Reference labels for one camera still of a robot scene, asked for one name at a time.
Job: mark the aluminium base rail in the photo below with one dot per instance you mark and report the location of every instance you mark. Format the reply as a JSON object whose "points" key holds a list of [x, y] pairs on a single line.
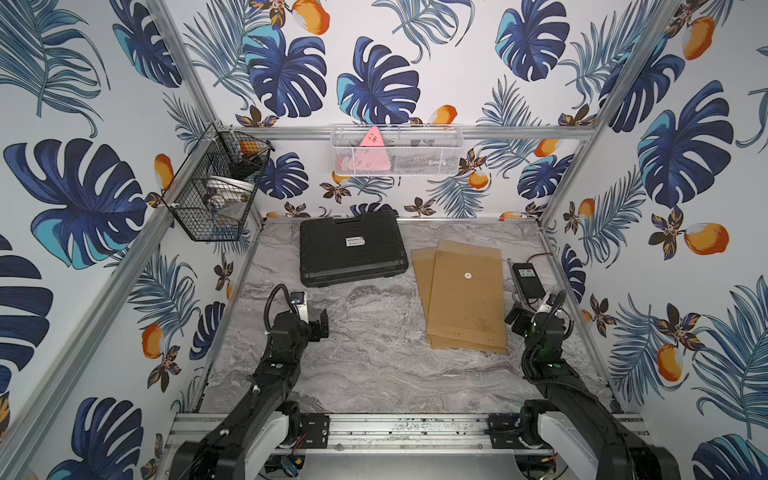
{"points": [[348, 433]]}

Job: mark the black power adapter brick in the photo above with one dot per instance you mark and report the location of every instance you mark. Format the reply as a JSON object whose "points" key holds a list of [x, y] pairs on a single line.
{"points": [[528, 281]]}

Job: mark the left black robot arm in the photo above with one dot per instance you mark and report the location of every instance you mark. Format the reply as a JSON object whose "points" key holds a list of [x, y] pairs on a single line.
{"points": [[264, 419]]}

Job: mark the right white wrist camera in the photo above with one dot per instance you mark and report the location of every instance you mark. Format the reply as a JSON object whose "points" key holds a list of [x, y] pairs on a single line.
{"points": [[547, 305]]}

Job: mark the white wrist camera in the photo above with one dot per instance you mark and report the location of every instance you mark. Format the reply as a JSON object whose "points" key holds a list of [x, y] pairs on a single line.
{"points": [[547, 305], [299, 304]]}

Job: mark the brown kraft file bag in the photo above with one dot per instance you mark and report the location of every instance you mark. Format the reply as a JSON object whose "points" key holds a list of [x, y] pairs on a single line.
{"points": [[467, 294], [423, 276]]}

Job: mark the pink triangular power strip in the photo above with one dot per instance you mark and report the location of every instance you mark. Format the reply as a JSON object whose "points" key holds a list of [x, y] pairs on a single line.
{"points": [[372, 154]]}

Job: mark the black wire basket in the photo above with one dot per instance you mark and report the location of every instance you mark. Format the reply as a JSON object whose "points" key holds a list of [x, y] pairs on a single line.
{"points": [[212, 196]]}

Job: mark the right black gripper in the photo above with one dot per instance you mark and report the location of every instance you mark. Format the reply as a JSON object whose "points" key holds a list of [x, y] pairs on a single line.
{"points": [[519, 315]]}

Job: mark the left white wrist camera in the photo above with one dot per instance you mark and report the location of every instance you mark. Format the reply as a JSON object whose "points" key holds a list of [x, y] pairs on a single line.
{"points": [[299, 304]]}

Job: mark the black plastic tool case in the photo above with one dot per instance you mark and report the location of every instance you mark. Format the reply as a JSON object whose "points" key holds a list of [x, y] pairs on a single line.
{"points": [[342, 250]]}

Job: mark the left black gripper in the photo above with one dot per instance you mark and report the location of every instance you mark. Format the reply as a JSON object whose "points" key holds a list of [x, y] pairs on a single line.
{"points": [[318, 325]]}

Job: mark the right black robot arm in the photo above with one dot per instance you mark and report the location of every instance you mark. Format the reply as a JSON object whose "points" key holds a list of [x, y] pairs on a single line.
{"points": [[568, 417]]}

